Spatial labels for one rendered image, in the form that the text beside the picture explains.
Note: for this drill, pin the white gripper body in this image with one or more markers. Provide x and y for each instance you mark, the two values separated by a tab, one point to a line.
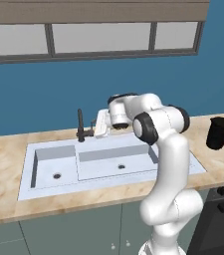
101	123

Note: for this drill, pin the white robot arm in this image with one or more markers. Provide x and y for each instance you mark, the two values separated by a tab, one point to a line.
170	159

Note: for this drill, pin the black sink faucet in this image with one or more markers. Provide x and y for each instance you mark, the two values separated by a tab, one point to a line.
80	127

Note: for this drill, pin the white double-basin sink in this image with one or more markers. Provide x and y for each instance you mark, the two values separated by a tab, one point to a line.
100	162

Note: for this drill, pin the grey-framed window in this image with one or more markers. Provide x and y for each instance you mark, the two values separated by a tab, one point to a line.
97	40

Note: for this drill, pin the grey-green cupboard door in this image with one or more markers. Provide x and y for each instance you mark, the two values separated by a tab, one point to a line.
133	229
73	232
2	238

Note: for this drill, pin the beige window blind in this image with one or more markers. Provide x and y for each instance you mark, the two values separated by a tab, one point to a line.
97	10

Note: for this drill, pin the white cupboard knob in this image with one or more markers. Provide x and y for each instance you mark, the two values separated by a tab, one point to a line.
113	246
127	243

